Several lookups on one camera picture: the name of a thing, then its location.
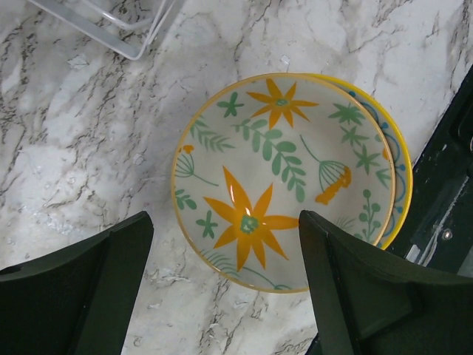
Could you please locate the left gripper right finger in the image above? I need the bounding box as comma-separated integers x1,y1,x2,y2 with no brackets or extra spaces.
299,210,472,354

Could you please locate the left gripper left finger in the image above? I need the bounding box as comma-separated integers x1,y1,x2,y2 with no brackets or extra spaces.
1,212,154,354

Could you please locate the yellow leaf patterned bowl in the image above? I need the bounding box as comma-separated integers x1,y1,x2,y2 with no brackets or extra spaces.
171,73,395,294

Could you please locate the yellow blue rimmed bowl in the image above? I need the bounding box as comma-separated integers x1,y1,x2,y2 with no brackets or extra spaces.
309,73,413,250

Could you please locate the black mounting base rail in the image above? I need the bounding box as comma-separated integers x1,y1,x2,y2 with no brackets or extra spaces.
382,74,472,280

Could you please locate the white wire dish rack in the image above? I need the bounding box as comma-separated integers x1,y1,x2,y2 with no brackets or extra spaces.
28,0,185,61

